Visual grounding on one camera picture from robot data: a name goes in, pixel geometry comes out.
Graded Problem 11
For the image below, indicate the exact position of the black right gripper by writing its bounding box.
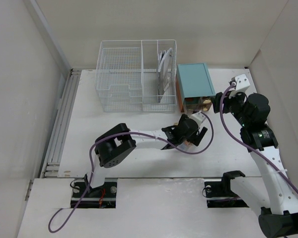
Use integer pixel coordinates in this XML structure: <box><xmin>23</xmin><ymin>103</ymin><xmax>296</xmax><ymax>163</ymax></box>
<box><xmin>210</xmin><ymin>88</ymin><xmax>250</xmax><ymax>127</ymax></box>

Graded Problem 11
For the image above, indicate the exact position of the clear jar of paperclips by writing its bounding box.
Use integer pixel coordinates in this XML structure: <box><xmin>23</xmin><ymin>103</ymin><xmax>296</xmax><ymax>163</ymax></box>
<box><xmin>177</xmin><ymin>140</ymin><xmax>195</xmax><ymax>152</ymax></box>

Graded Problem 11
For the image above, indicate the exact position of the transparent brown drawer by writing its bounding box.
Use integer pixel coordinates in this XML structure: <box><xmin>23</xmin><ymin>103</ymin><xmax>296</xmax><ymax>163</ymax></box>
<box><xmin>183</xmin><ymin>97</ymin><xmax>201</xmax><ymax>113</ymax></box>

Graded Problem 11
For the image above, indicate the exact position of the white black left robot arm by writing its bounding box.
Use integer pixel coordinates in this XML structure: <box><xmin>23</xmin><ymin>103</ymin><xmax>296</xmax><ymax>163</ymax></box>
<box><xmin>84</xmin><ymin>111</ymin><xmax>208</xmax><ymax>197</ymax></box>

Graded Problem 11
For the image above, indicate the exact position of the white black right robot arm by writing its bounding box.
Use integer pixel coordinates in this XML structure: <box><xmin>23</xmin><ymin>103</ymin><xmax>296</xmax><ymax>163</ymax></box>
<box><xmin>212</xmin><ymin>92</ymin><xmax>298</xmax><ymax>238</ymax></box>

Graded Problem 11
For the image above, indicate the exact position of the teal orange drawer cabinet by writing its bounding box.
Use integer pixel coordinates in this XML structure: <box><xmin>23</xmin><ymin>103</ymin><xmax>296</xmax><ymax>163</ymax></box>
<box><xmin>175</xmin><ymin>63</ymin><xmax>216</xmax><ymax>113</ymax></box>

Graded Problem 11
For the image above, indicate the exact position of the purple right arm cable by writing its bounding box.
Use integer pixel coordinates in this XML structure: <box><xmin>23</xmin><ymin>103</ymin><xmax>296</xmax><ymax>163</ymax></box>
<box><xmin>220</xmin><ymin>83</ymin><xmax>298</xmax><ymax>214</ymax></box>

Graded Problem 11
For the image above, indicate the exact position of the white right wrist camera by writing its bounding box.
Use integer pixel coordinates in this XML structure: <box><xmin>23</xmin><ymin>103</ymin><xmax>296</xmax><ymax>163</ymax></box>
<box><xmin>229</xmin><ymin>74</ymin><xmax>250</xmax><ymax>98</ymax></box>

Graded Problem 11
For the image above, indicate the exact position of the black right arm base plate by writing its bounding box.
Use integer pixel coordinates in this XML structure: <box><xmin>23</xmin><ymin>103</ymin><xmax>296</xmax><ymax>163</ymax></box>
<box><xmin>202</xmin><ymin>178</ymin><xmax>248</xmax><ymax>208</ymax></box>

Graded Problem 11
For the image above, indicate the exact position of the white wire mesh basket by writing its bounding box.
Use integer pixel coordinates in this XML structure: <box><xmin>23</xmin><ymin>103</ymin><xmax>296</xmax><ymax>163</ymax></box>
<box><xmin>95</xmin><ymin>40</ymin><xmax>177</xmax><ymax>113</ymax></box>

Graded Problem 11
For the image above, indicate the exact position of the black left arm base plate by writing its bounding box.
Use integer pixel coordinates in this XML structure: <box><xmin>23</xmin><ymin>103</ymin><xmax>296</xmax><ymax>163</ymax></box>
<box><xmin>70</xmin><ymin>178</ymin><xmax>118</xmax><ymax>209</ymax></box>

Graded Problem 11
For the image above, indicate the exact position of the aluminium frame rail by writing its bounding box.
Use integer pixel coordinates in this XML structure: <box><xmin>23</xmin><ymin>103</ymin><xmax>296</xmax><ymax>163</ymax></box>
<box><xmin>38</xmin><ymin>69</ymin><xmax>81</xmax><ymax>178</ymax></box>

